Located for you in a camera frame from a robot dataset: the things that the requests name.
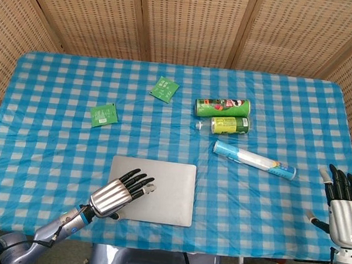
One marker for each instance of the green potato chip can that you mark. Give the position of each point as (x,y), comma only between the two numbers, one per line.
(222,107)

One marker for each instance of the wooden woven folding screen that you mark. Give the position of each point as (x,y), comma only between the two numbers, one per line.
(193,21)

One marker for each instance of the silver laptop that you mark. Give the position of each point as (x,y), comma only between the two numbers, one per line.
(173,194)

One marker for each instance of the green sachet with white print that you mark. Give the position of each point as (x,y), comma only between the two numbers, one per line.
(164,89)

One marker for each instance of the blue white cling film tube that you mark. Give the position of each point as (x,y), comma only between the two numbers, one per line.
(254,159)

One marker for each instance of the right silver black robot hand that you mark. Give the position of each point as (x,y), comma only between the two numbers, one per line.
(346,220)

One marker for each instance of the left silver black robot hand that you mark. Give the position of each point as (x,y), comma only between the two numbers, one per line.
(110,196)

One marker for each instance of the green sachet with white label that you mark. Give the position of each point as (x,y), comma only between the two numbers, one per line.
(103,115)

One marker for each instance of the blue white checkered tablecloth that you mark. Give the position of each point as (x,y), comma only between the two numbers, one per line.
(53,145)

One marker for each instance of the green tea bottle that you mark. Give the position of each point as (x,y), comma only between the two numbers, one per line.
(228,125)

